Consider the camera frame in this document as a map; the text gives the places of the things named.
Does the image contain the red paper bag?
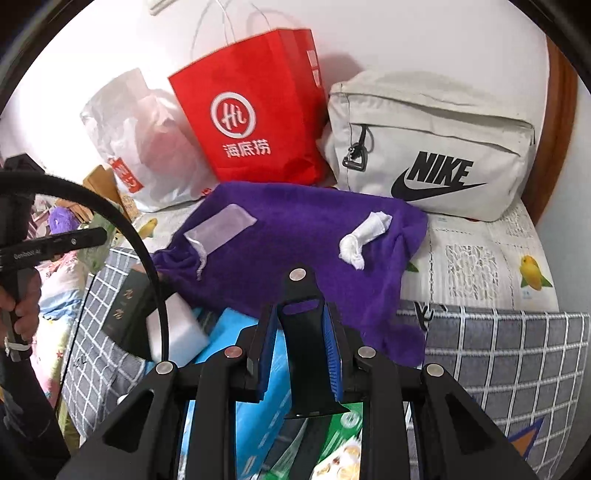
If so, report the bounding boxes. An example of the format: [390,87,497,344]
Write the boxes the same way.
[167,0,329,186]

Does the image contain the white crumpled tissue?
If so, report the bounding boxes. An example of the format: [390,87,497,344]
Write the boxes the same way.
[338,211,392,270]

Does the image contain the dark green box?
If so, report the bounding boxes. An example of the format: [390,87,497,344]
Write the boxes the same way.
[99,264,174,363]

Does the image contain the black cable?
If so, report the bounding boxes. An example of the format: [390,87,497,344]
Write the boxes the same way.
[0,172,168,363]

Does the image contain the purple plush toy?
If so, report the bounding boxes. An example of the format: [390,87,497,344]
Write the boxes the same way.
[48,205,84,236]

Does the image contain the green snack packet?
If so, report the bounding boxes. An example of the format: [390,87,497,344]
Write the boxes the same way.
[309,401,370,480]

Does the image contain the white plastic shopping bag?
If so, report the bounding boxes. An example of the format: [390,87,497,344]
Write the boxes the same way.
[79,68,220,213]

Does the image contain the brown cardboard box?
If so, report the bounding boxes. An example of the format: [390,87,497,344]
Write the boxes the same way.
[83,165,132,217]

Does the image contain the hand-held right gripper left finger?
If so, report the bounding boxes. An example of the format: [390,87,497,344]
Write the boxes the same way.
[55,302,282,480]

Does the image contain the beige canvas sling bag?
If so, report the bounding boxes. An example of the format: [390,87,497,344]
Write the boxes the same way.
[318,69,537,222]

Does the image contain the floral printed cloth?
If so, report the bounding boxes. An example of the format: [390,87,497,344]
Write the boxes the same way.
[39,265,88,374]

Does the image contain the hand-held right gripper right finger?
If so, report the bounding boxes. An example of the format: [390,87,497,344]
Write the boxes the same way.
[323,302,539,480]

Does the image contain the person's left hand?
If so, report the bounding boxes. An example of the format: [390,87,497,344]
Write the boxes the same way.
[0,271,43,346]

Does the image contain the brown wooden frame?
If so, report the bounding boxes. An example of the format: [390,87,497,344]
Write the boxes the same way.
[522,34,580,227]

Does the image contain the white box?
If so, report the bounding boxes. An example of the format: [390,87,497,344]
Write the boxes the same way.
[147,298,209,363]

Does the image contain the clear drawstring pouch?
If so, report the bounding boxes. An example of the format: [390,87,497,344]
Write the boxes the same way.
[184,204,258,281]

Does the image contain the blue tissue pack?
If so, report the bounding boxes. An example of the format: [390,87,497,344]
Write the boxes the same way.
[178,307,296,480]

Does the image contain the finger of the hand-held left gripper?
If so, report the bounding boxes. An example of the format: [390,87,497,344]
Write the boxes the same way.
[44,227,108,254]

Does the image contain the purple towel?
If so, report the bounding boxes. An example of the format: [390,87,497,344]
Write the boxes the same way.
[151,181,430,367]

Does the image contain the fruit print sheet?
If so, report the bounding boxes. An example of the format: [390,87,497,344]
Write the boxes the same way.
[136,196,560,313]

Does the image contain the person's left forearm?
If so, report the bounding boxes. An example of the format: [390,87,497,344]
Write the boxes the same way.
[0,355,70,480]

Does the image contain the grey checked blanket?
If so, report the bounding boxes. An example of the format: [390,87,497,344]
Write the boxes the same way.
[60,247,591,480]

